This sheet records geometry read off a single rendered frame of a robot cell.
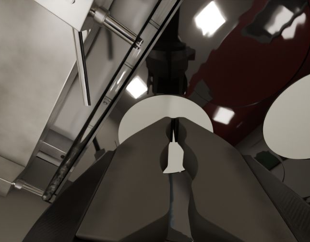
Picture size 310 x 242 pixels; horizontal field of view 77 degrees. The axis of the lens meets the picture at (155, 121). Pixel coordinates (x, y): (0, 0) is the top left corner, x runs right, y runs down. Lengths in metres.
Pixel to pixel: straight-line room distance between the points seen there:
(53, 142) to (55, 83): 0.12
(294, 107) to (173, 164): 0.13
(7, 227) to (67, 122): 0.15
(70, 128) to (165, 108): 0.18
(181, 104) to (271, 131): 0.10
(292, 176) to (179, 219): 0.16
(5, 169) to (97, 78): 0.17
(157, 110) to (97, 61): 0.12
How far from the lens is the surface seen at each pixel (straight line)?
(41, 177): 0.37
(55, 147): 0.32
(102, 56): 0.27
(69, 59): 0.21
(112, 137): 0.21
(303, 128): 0.24
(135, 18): 0.25
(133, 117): 0.20
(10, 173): 0.32
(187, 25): 0.17
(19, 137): 0.29
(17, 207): 0.34
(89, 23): 0.19
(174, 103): 0.19
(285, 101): 0.22
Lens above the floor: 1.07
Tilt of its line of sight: 60 degrees down
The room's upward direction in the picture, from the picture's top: 175 degrees counter-clockwise
